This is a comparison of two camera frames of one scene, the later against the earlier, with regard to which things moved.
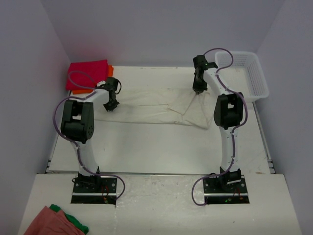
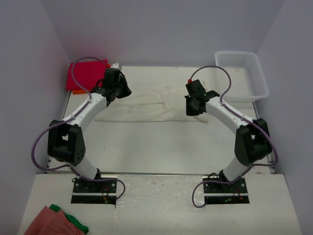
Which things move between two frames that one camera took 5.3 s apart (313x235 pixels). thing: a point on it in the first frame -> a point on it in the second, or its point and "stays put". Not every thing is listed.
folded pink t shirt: [86, 75] stays put
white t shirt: [165, 105] stays put
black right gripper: [197, 89] -> [189, 112]
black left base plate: [96, 190] stays put
